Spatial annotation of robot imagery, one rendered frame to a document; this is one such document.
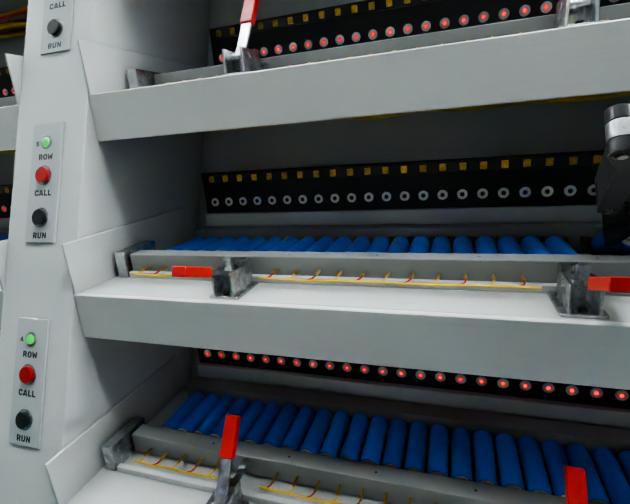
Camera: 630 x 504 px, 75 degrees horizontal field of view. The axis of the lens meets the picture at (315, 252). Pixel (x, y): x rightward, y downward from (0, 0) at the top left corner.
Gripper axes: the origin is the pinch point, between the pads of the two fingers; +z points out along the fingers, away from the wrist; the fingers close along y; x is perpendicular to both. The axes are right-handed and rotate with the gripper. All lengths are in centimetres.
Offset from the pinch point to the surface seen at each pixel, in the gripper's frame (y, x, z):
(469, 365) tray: 12.2, 11.8, -2.5
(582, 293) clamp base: 4.7, 6.2, -1.4
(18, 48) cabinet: 87, -36, 9
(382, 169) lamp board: 20.9, -8.5, 8.3
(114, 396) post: 48, 19, 4
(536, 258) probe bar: 7.3, 3.5, -0.2
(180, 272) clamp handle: 31.8, 7.1, -10.2
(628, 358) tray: 2.9, 10.5, -3.3
